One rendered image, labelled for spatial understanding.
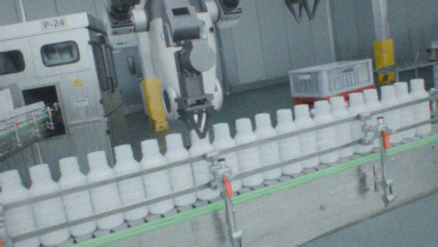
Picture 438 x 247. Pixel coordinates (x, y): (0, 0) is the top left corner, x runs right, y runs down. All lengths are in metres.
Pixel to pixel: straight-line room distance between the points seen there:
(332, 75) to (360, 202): 2.27
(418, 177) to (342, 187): 0.28
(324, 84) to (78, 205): 2.64
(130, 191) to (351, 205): 0.59
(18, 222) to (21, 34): 3.88
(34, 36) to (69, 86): 0.63
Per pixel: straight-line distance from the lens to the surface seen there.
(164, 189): 0.92
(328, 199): 1.11
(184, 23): 0.92
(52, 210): 0.89
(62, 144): 4.69
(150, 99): 8.58
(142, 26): 1.61
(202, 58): 0.85
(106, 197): 0.90
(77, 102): 4.58
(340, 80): 3.44
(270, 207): 1.02
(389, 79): 11.14
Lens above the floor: 1.32
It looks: 9 degrees down
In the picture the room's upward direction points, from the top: 9 degrees counter-clockwise
